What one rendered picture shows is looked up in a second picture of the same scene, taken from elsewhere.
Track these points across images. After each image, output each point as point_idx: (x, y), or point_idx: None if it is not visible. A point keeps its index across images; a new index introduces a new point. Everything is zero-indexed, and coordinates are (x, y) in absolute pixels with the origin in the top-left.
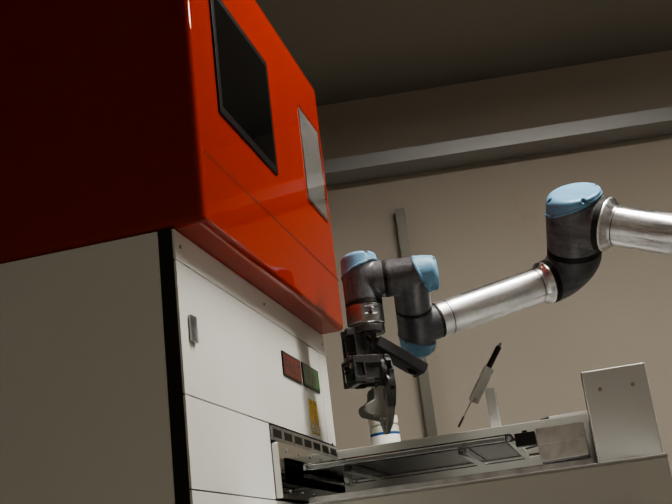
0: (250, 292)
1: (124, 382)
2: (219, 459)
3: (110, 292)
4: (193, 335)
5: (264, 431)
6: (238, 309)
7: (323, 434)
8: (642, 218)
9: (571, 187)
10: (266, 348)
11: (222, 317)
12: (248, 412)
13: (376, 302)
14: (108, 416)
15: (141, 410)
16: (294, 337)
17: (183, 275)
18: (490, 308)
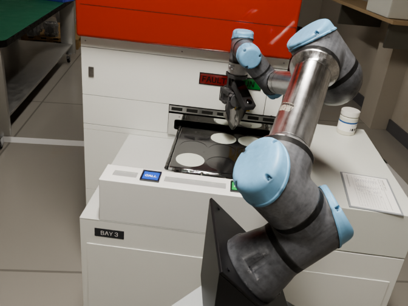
0: (164, 48)
1: None
2: (108, 115)
3: None
4: (88, 74)
5: (162, 107)
6: (144, 57)
7: (256, 110)
8: (289, 83)
9: (314, 25)
10: (178, 72)
11: (124, 63)
12: (144, 99)
13: (233, 63)
14: None
15: None
16: (227, 63)
17: (87, 51)
18: (286, 90)
